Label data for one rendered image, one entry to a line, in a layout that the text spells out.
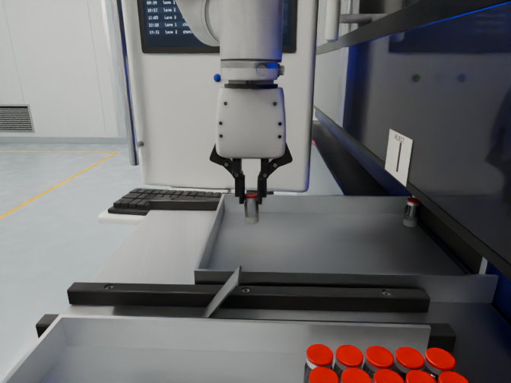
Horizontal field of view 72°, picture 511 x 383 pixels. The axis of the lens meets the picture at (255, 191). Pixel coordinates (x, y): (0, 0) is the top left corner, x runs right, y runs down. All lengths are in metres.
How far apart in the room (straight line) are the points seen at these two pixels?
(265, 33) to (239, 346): 0.36
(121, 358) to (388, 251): 0.37
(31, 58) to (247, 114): 6.13
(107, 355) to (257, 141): 0.31
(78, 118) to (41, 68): 0.87
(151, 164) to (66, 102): 5.32
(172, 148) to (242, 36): 0.61
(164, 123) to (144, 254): 0.55
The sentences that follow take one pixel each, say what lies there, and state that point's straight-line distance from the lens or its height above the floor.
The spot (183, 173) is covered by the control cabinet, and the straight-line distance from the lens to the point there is 1.04.
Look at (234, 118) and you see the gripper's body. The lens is 0.50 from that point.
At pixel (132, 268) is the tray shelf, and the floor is 0.88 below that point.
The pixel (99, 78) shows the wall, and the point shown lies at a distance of 6.07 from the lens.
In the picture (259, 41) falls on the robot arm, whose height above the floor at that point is 1.16.
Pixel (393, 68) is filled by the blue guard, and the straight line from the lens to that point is 0.57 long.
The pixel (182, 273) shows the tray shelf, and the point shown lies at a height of 0.88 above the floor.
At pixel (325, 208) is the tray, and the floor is 0.89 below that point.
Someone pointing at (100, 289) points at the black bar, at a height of 0.90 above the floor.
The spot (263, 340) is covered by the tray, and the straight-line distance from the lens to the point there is 0.35.
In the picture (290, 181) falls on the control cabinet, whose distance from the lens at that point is 0.98.
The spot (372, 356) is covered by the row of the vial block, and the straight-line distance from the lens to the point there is 0.31.
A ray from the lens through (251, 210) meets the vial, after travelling 0.54.
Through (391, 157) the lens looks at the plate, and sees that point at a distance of 0.54.
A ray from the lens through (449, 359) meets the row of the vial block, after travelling 0.33.
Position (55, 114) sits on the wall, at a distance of 6.47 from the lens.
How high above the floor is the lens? 1.13
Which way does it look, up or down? 19 degrees down
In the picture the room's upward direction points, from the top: straight up
